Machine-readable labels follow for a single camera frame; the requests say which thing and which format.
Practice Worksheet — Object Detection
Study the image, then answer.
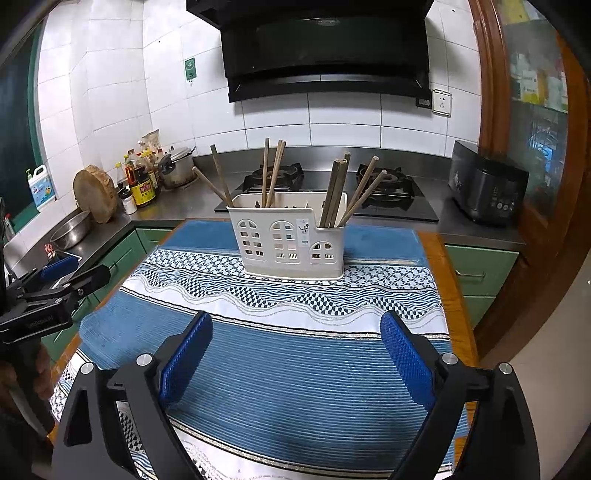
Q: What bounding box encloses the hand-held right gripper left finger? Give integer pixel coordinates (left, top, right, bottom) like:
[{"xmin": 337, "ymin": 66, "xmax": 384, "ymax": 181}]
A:
[{"xmin": 51, "ymin": 310, "xmax": 214, "ymax": 480}]

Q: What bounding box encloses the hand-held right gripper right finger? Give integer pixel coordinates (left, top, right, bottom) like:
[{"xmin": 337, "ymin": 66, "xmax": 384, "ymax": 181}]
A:
[{"xmin": 379, "ymin": 310, "xmax": 542, "ymax": 480}]

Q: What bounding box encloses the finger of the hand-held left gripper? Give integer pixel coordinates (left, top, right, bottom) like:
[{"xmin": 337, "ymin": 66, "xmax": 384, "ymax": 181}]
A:
[
  {"xmin": 17, "ymin": 264, "xmax": 112, "ymax": 315},
  {"xmin": 8, "ymin": 255, "xmax": 82, "ymax": 297}
]

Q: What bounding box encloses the white plastic utensil holder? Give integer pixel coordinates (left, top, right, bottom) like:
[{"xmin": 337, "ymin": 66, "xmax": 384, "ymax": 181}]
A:
[{"xmin": 226, "ymin": 191, "xmax": 348, "ymax": 281}]

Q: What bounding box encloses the bunch of wooden chopsticks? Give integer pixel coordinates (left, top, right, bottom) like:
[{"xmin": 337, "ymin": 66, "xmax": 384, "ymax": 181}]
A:
[{"xmin": 191, "ymin": 137, "xmax": 389, "ymax": 229}]

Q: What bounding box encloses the person's left hand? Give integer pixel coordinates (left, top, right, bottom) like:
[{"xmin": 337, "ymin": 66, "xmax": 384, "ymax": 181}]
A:
[{"xmin": 33, "ymin": 344, "xmax": 55, "ymax": 403}]

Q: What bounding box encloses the stainless steel sink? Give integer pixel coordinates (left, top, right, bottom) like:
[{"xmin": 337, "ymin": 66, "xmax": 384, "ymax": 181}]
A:
[{"xmin": 4, "ymin": 217, "xmax": 85, "ymax": 282}]

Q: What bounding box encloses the steel basin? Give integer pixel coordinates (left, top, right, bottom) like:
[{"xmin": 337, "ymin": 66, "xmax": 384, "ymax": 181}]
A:
[{"xmin": 49, "ymin": 210, "xmax": 92, "ymax": 250}]

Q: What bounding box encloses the white detergent bottle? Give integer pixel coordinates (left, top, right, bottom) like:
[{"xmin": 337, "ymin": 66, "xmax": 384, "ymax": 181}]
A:
[{"xmin": 26, "ymin": 165, "xmax": 57, "ymax": 212}]

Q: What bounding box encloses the round wooden cutting board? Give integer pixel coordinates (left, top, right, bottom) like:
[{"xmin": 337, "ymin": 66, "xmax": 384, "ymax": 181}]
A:
[{"xmin": 73, "ymin": 165, "xmax": 119, "ymax": 225}]

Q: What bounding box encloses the blue striped table cloth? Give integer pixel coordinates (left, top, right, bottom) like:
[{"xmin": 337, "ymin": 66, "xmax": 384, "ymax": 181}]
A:
[{"xmin": 50, "ymin": 217, "xmax": 458, "ymax": 480}]

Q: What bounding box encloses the yellow label sauce bottle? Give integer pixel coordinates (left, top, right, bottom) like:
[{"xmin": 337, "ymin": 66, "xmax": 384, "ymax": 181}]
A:
[{"xmin": 128, "ymin": 159, "xmax": 158, "ymax": 208}]

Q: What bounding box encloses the cluster of condiment bottles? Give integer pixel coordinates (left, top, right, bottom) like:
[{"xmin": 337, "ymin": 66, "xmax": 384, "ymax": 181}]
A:
[{"xmin": 113, "ymin": 148, "xmax": 167, "ymax": 190}]

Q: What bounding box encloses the green framed window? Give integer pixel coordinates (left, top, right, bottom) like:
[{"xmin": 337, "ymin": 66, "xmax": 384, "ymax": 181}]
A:
[{"xmin": 0, "ymin": 18, "xmax": 47, "ymax": 222}]

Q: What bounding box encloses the steel pressure cooker pot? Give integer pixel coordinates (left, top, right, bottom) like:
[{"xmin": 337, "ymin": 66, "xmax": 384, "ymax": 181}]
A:
[{"xmin": 157, "ymin": 145, "xmax": 197, "ymax": 190}]

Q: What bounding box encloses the black gas stove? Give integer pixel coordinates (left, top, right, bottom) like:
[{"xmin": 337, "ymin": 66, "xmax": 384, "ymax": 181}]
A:
[{"xmin": 213, "ymin": 162, "xmax": 440, "ymax": 223}]

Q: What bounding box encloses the black rice cooker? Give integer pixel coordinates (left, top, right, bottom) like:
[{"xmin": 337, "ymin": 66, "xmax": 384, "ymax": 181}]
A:
[{"xmin": 448, "ymin": 140, "xmax": 531, "ymax": 228}]

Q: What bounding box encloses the wooden glass door cabinet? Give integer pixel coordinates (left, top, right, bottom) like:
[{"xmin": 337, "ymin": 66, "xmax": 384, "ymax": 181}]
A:
[{"xmin": 468, "ymin": 0, "xmax": 591, "ymax": 261}]

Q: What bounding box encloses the stack of small packets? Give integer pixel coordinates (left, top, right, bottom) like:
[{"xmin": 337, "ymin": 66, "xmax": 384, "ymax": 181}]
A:
[{"xmin": 501, "ymin": 0, "xmax": 570, "ymax": 112}]

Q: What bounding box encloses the black range hood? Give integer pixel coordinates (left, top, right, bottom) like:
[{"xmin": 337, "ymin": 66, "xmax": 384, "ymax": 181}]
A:
[{"xmin": 186, "ymin": 0, "xmax": 435, "ymax": 103}]

